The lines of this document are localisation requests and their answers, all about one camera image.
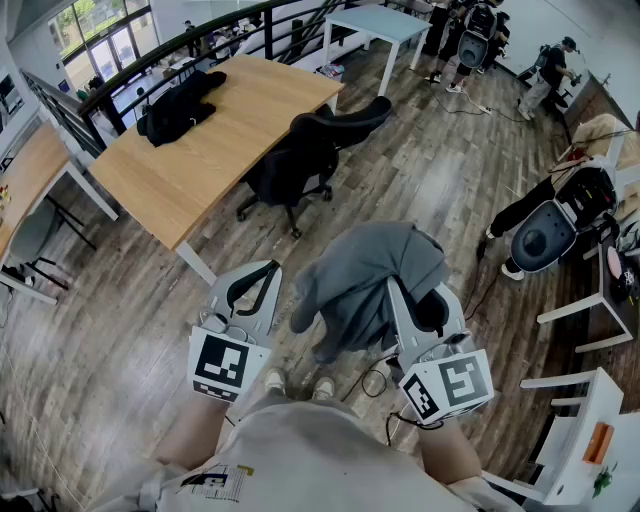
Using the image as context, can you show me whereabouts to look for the narrow wooden table white legs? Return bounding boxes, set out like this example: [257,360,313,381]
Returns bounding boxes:
[0,122,120,307]

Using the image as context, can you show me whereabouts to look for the person's right forearm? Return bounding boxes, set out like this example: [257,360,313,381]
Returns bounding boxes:
[417,419,484,486]

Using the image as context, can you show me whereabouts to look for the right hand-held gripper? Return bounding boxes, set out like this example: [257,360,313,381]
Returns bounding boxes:
[387,277,495,426]

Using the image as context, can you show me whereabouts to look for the person's left shoe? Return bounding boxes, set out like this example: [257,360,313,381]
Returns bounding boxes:
[263,368,287,397]

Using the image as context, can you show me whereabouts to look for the bin with colourful packets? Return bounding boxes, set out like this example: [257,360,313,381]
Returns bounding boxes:
[315,62,347,84]

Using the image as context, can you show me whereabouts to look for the small white table dark top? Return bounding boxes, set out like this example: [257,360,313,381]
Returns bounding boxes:
[537,232,637,354]

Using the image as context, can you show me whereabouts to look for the beige fabric bundle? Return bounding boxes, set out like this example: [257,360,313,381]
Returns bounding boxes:
[569,113,634,166]

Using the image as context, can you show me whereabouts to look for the large wooden table white legs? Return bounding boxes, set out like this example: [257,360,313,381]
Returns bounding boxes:
[88,53,346,286]

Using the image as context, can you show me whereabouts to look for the black garment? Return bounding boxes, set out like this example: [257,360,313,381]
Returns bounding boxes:
[136,69,229,149]

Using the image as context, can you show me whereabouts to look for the black printed cap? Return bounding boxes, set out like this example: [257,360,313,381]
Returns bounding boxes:
[606,268,640,305]

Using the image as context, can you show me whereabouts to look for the orange box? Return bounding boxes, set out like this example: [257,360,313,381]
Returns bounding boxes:
[582,422,615,465]

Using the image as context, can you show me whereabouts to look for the black office chair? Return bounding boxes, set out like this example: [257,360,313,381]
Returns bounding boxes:
[235,95,394,239]

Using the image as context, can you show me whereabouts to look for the grey garment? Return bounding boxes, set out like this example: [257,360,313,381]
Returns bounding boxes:
[289,221,450,365]

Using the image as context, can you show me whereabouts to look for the black cable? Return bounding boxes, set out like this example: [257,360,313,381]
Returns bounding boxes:
[344,349,401,401]

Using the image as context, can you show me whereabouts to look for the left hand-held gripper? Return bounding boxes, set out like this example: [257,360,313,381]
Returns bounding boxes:
[187,259,284,404]

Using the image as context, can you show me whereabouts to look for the grey shell chair black legs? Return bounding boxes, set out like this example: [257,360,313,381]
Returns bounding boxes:
[8,202,97,291]

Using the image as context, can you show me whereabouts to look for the grey white backpack unit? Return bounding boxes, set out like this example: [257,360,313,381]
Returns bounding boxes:
[509,164,621,274]

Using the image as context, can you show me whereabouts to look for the person's shoe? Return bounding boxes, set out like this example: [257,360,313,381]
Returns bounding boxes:
[310,375,337,402]
[263,368,287,397]

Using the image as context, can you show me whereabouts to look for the person's right shoe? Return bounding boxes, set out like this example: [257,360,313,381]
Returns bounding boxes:
[310,375,337,402]

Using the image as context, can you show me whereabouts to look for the small green plant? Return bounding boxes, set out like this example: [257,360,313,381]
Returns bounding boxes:
[592,462,620,499]

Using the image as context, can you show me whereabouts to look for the glass entrance doors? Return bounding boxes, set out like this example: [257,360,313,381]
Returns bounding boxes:
[47,0,161,96]

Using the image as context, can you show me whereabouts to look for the person's left forearm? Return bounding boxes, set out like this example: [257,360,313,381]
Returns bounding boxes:
[154,394,241,471]

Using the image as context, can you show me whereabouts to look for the black metal railing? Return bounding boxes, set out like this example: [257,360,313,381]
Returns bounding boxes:
[22,0,396,151]

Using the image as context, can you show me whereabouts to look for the person's beige printed shirt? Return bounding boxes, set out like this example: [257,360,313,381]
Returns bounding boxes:
[87,394,526,512]

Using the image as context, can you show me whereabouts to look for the pale blue table white legs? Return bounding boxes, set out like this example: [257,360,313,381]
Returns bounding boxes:
[323,3,434,97]

